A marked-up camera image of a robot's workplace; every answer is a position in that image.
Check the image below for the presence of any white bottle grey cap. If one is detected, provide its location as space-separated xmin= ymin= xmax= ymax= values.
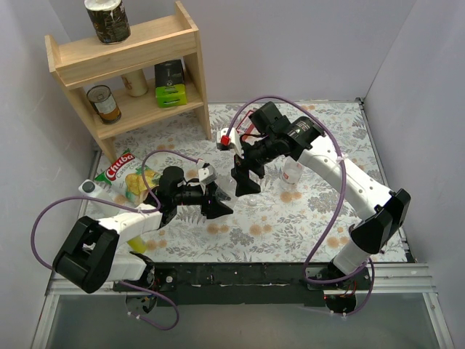
xmin=78 ymin=180 xmax=116 ymax=211

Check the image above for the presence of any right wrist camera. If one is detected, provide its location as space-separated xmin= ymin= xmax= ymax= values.
xmin=216 ymin=127 xmax=243 ymax=156

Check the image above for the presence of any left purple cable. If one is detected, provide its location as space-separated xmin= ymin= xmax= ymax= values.
xmin=30 ymin=151 xmax=211 ymax=331

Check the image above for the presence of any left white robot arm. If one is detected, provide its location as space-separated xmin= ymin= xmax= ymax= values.
xmin=52 ymin=165 xmax=237 ymax=294

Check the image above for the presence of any black and green box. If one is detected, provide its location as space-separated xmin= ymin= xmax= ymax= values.
xmin=154 ymin=59 xmax=187 ymax=108

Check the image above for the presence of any tin can on lower shelf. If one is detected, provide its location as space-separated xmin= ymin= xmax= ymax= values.
xmin=86 ymin=85 xmax=121 ymax=124

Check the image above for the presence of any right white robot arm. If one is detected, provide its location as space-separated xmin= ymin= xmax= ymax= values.
xmin=217 ymin=96 xmax=411 ymax=289

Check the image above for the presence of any cream cylindrical container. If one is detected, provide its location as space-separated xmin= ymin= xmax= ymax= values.
xmin=121 ymin=69 xmax=148 ymax=97

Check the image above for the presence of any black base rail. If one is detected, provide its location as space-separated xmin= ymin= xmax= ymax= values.
xmin=112 ymin=261 xmax=373 ymax=316

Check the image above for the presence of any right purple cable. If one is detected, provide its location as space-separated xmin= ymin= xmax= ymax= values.
xmin=229 ymin=95 xmax=375 ymax=316

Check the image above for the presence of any dark can on shelf top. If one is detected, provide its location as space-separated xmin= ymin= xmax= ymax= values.
xmin=84 ymin=0 xmax=131 ymax=44

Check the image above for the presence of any purple cable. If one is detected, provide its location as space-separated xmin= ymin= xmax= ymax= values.
xmin=229 ymin=95 xmax=375 ymax=316
xmin=30 ymin=151 xmax=211 ymax=331

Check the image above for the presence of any floral table mat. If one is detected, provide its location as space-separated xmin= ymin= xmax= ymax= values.
xmin=115 ymin=102 xmax=407 ymax=262

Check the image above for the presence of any green Chuba chips bag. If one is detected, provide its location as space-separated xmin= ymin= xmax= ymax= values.
xmin=94 ymin=149 xmax=161 ymax=206

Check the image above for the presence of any red rectangular box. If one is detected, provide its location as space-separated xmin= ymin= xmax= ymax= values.
xmin=236 ymin=108 xmax=259 ymax=145

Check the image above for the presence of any clear plastic bottle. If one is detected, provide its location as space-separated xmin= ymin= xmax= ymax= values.
xmin=216 ymin=175 xmax=238 ymax=209

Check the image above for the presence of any clear bottle with red label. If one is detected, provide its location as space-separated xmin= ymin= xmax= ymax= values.
xmin=280 ymin=156 xmax=304 ymax=190

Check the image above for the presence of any yellow bottle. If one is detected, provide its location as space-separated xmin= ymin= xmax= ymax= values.
xmin=127 ymin=236 xmax=147 ymax=254

